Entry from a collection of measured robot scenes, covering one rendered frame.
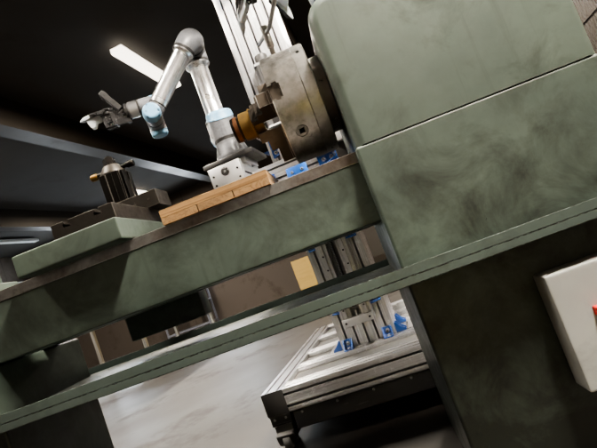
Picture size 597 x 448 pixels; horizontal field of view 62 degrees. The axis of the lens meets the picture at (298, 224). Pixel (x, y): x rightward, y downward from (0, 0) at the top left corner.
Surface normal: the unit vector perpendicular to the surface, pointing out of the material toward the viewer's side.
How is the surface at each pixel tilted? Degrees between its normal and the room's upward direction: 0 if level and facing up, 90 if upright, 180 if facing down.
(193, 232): 90
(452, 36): 90
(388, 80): 90
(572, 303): 90
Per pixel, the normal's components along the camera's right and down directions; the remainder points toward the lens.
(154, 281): -0.11, -0.04
